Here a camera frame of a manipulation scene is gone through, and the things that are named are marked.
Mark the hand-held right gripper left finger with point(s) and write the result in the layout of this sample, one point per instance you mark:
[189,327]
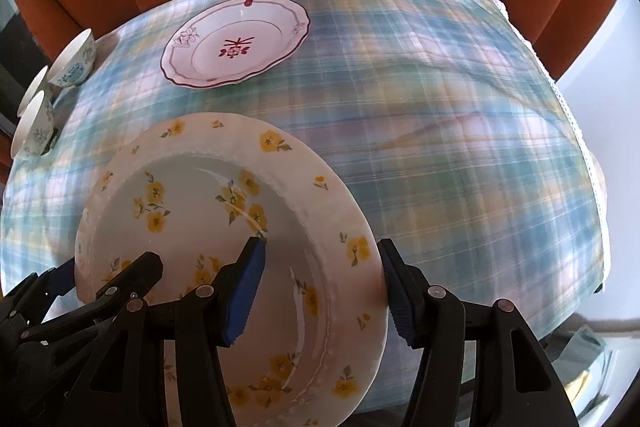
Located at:
[247,292]

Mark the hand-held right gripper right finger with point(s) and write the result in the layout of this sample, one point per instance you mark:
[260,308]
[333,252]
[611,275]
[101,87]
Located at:
[400,302]

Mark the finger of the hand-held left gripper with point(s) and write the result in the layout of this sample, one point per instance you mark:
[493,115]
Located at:
[135,274]
[61,279]

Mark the yellow floral white plate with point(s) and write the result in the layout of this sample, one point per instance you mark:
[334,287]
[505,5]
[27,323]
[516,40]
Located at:
[190,187]

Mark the white round plate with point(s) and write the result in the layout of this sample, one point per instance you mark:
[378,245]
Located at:
[75,62]

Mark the blue patterned white bowl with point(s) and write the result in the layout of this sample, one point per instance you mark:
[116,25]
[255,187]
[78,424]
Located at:
[36,83]
[34,129]

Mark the plaid tablecloth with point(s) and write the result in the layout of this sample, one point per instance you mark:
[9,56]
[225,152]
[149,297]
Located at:
[425,132]

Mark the grey green cloth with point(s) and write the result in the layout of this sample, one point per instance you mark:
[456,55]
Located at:
[580,357]

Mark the red floral white plate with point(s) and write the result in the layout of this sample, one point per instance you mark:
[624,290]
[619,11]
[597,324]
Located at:
[235,42]

